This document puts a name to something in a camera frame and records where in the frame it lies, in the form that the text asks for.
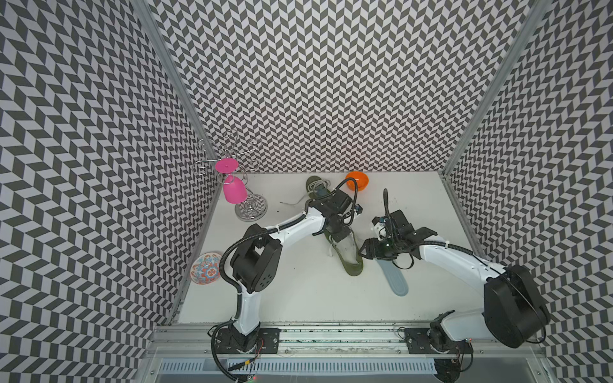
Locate olive green sandal with laces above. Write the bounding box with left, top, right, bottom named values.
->
left=280, top=176, right=338, bottom=209

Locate grey-blue insole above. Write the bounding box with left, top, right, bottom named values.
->
left=376, top=259, right=409, bottom=297

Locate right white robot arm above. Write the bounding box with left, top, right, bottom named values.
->
left=360, top=210, right=551, bottom=354

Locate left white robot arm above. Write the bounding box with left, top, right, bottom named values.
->
left=219, top=185, right=363, bottom=353

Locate orange bowl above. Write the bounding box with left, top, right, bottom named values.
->
left=346, top=171, right=370, bottom=192

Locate pink plastic wine glass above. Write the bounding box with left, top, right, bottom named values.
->
left=215, top=157, right=247, bottom=204

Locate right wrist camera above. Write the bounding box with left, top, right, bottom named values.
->
left=372, top=216, right=387, bottom=240

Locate silver wire glass rack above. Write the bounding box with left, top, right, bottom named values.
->
left=194, top=135, right=268, bottom=223

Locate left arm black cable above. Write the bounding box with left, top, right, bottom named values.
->
left=219, top=212, right=307, bottom=295

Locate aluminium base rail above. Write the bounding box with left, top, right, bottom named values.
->
left=134, top=322, right=556, bottom=382

